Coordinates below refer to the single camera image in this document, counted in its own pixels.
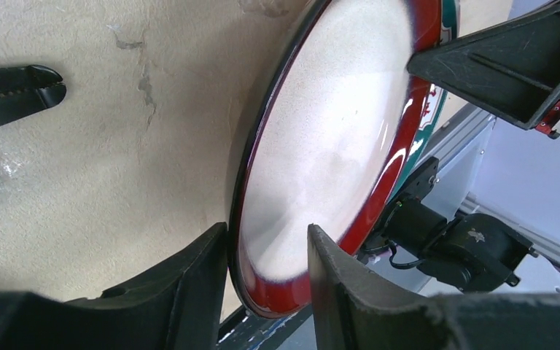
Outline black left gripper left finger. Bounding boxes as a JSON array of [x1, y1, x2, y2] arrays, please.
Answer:
[[0, 222, 227, 349]]

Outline green rimmed plate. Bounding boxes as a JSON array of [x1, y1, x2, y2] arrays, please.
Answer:
[[389, 1, 460, 196]]

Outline aluminium frame rail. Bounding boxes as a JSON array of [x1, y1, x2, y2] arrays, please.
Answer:
[[424, 105, 560, 293]]

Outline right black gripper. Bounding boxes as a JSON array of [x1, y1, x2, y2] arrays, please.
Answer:
[[408, 1, 560, 139]]

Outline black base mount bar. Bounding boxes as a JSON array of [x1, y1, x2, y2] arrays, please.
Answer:
[[215, 306, 313, 349]]

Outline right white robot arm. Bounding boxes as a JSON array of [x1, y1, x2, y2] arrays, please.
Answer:
[[308, 1, 560, 349]]

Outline black handled pliers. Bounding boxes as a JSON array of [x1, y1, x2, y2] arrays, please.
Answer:
[[0, 65, 67, 127]]

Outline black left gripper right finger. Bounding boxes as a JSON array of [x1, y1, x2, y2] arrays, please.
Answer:
[[308, 224, 560, 349]]

